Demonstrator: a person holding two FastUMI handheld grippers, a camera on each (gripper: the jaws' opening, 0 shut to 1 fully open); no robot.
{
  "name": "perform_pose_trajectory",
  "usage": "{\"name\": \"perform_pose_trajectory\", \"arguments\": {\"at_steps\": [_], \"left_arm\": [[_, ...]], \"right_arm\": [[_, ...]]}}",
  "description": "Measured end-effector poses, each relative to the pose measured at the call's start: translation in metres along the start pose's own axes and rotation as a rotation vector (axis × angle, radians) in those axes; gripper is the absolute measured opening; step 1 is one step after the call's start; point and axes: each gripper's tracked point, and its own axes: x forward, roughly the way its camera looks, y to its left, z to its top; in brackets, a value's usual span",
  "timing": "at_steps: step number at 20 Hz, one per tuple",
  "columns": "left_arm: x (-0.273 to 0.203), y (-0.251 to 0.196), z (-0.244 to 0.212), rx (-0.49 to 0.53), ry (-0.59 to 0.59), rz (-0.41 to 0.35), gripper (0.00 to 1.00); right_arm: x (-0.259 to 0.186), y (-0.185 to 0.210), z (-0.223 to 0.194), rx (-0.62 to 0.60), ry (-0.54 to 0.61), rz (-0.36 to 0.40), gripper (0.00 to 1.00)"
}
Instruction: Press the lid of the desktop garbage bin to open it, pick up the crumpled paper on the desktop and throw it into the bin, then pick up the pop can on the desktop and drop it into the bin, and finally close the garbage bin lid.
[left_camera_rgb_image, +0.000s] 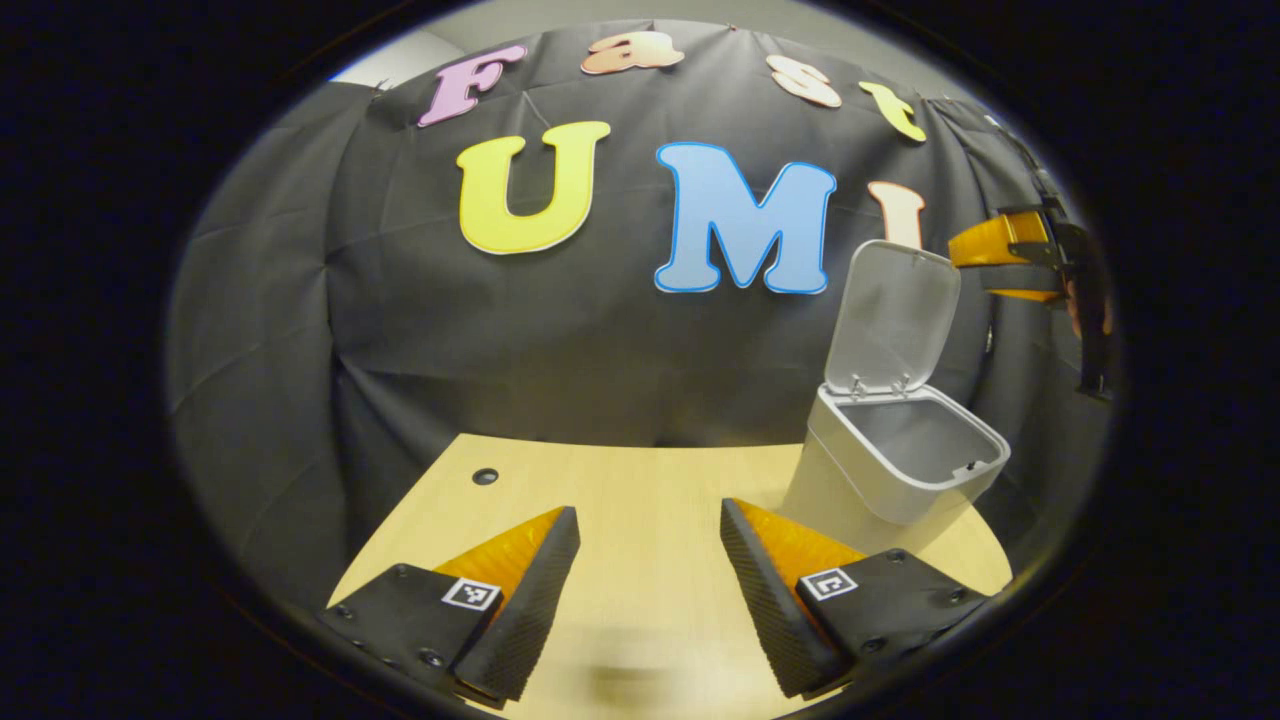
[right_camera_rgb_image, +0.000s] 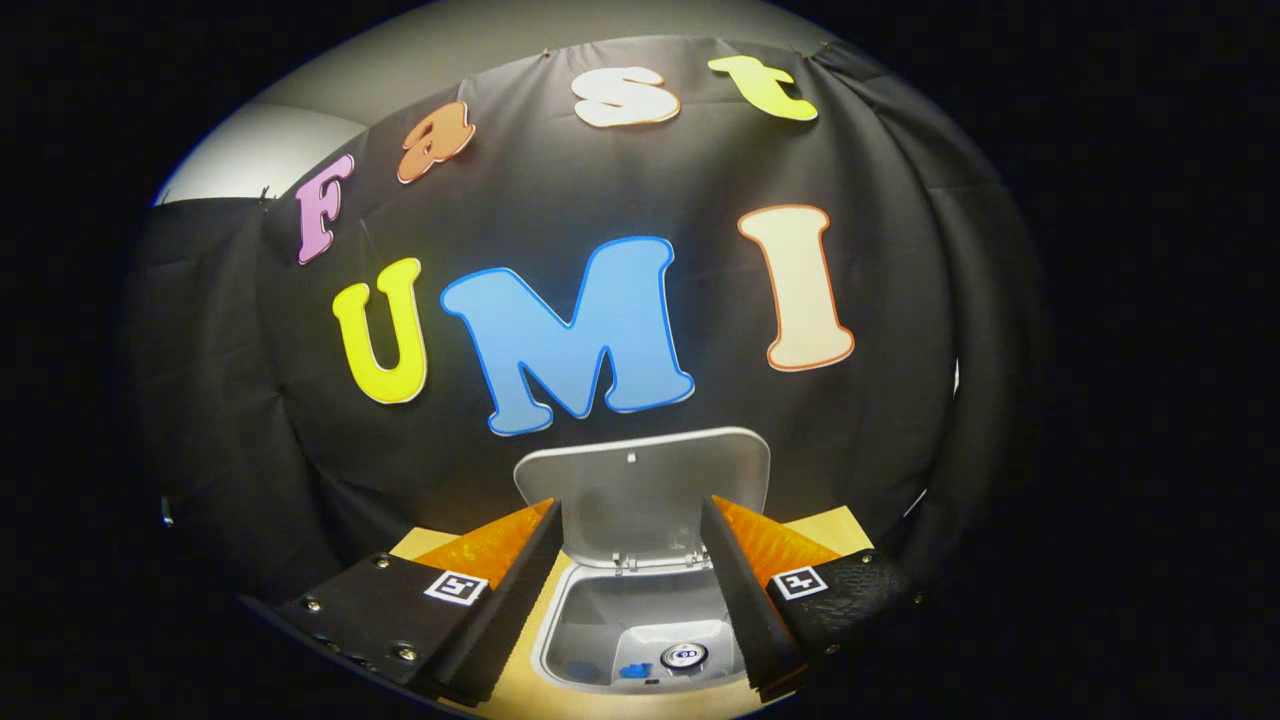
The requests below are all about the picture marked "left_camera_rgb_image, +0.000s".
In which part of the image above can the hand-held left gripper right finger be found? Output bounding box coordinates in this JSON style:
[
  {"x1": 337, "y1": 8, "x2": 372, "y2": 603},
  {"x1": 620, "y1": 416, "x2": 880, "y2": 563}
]
[{"x1": 719, "y1": 497, "x2": 993, "y2": 700}]

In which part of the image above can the wooden desktop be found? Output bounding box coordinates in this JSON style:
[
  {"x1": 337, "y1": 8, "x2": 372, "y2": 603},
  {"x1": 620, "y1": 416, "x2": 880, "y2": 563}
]
[{"x1": 325, "y1": 432, "x2": 1014, "y2": 720}]

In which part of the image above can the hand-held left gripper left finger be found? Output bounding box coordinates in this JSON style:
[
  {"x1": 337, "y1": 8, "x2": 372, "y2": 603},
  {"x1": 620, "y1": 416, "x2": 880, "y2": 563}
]
[{"x1": 318, "y1": 505, "x2": 582, "y2": 703}]

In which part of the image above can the white desktop garbage bin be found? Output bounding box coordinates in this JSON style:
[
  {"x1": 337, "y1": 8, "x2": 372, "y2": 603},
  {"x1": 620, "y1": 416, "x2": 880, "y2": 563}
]
[{"x1": 780, "y1": 239, "x2": 1012, "y2": 556}]

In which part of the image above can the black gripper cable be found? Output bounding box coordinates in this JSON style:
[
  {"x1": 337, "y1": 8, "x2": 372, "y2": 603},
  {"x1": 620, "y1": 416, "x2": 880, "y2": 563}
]
[{"x1": 985, "y1": 115, "x2": 1063, "y2": 201}]

